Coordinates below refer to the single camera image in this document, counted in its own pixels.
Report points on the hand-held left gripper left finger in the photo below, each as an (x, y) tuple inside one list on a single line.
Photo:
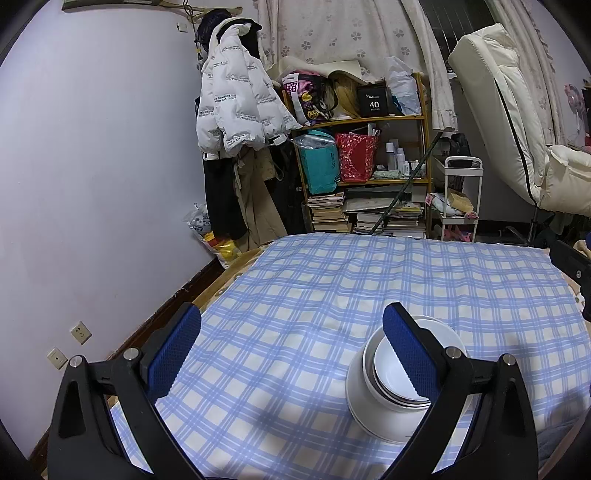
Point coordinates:
[(178, 350)]

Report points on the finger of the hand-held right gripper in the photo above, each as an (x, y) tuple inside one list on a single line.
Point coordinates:
[(570, 267)]

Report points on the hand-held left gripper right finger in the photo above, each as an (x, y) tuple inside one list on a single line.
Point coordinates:
[(411, 355)]

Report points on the large plain white bowl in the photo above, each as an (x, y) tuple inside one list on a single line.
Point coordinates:
[(392, 405)]

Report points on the white cherry print plate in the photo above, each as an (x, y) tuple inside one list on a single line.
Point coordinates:
[(383, 427)]

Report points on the blue checked tablecloth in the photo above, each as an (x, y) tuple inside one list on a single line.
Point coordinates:
[(286, 369)]

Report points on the plastic bag with yellow packets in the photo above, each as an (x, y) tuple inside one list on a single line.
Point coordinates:
[(217, 240)]

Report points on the pile of magazines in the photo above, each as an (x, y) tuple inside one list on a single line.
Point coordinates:
[(401, 221)]

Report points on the white trolley cart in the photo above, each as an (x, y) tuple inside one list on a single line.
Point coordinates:
[(464, 162)]

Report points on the black pants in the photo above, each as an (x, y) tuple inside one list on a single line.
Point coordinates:
[(221, 198)]

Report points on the stack of old books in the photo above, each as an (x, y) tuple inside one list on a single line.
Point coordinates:
[(328, 212)]

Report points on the pink fan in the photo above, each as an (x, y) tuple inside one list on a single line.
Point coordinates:
[(576, 101)]

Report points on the black backpack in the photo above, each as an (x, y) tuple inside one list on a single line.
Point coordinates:
[(455, 146)]

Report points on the beige coat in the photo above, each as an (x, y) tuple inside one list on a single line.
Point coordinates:
[(263, 203)]

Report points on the dark rod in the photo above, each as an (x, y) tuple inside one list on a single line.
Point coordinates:
[(406, 184)]

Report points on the white recliner chair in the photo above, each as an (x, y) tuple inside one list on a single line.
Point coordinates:
[(503, 106)]

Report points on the black hanging garment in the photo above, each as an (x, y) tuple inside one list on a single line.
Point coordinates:
[(288, 194)]

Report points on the white bottle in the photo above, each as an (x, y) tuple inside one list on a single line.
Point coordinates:
[(390, 157), (400, 162)]

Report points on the red patterned bag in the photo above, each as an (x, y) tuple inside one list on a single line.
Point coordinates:
[(355, 159)]

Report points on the teal bag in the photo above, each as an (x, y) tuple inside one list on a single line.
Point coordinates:
[(318, 166)]

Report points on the wooden shelf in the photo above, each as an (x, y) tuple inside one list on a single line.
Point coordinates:
[(369, 121)]

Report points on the clear plastic bag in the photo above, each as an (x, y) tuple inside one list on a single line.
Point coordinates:
[(404, 87)]

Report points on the black box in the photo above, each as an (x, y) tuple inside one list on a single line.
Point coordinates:
[(373, 101)]

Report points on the white puffer jacket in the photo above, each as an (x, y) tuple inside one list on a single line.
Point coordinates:
[(240, 92)]

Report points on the tan bag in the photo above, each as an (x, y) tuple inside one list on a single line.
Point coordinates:
[(346, 94)]

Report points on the pink printed bag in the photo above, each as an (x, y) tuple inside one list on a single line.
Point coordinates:
[(307, 97)]

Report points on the cream cushion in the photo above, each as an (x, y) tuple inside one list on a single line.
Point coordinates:
[(323, 69)]

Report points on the white floral curtain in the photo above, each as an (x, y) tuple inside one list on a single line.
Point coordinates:
[(351, 32)]

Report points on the white wall socket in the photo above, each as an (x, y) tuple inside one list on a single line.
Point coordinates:
[(57, 358), (80, 333)]

